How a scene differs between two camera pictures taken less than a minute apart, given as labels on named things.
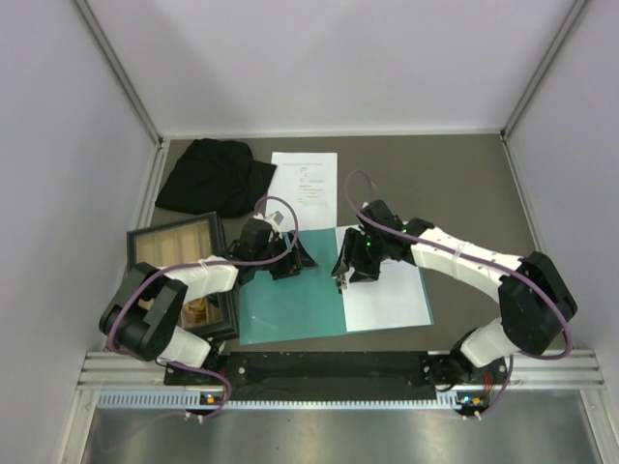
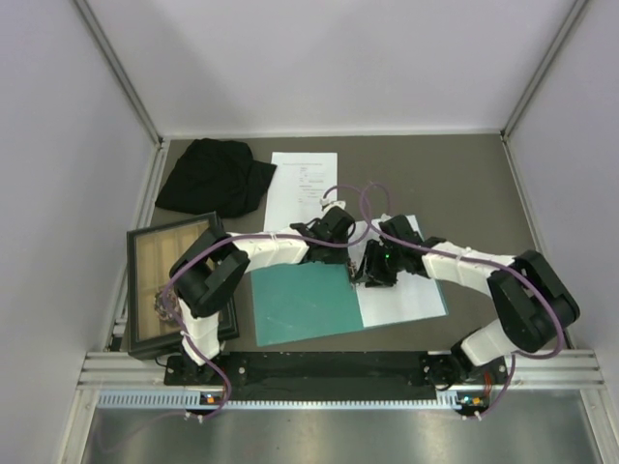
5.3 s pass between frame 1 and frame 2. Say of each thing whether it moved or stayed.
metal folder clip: moved
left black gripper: moved
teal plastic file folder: moved
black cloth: stayed
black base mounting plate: stayed
